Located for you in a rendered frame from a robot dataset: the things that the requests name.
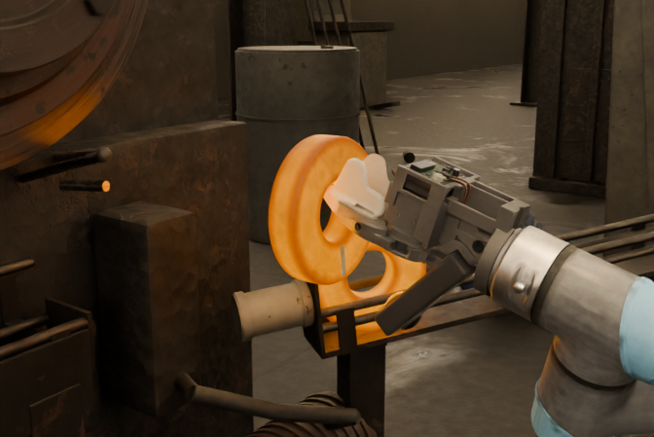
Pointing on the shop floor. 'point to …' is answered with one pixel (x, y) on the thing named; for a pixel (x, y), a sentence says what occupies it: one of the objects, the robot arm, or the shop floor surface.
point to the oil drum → (291, 111)
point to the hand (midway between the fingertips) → (326, 192)
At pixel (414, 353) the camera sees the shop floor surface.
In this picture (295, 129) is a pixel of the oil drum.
